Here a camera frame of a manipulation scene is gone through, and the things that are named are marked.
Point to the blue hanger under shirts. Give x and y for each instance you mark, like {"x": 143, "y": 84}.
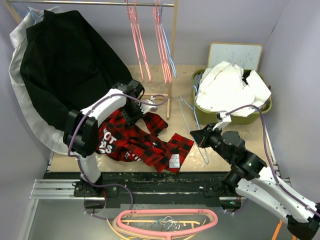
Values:
{"x": 35, "y": 16}

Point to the orange hanger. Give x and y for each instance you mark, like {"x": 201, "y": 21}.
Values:
{"x": 277, "y": 230}

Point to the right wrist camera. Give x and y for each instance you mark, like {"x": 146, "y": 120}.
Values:
{"x": 223, "y": 120}

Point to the pink hanger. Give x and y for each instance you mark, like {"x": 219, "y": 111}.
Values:
{"x": 138, "y": 39}
{"x": 162, "y": 45}

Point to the pink hanger foreground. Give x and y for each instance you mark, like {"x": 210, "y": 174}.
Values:
{"x": 169, "y": 213}

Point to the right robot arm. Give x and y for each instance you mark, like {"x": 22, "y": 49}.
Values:
{"x": 252, "y": 178}

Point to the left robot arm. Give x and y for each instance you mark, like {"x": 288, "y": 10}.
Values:
{"x": 81, "y": 134}

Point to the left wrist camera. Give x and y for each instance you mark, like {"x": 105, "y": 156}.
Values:
{"x": 147, "y": 106}

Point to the green laundry basket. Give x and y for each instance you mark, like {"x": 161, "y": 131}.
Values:
{"x": 206, "y": 117}

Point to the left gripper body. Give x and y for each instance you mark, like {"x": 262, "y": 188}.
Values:
{"x": 132, "y": 112}

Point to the small whiteboard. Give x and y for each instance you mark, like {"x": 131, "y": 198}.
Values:
{"x": 245, "y": 55}

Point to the pink hanger right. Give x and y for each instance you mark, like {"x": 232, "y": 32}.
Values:
{"x": 162, "y": 45}

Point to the blue wire hanger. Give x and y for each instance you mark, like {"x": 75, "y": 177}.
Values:
{"x": 192, "y": 123}

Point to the white shirt on rack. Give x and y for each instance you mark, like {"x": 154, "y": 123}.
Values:
{"x": 51, "y": 135}

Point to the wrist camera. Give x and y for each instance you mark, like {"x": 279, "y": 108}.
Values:
{"x": 147, "y": 106}
{"x": 223, "y": 120}

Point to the pink hanger left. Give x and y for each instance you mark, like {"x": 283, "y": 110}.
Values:
{"x": 138, "y": 39}

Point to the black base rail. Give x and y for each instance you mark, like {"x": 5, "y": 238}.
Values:
{"x": 146, "y": 188}

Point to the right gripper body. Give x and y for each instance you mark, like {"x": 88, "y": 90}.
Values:
{"x": 213, "y": 137}

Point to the white clothes pile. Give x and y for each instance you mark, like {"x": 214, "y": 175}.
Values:
{"x": 225, "y": 88}

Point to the red black plaid shirt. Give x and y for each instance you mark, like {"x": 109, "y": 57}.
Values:
{"x": 122, "y": 142}

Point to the wooden clothes rack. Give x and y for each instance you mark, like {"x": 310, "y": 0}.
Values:
{"x": 169, "y": 55}

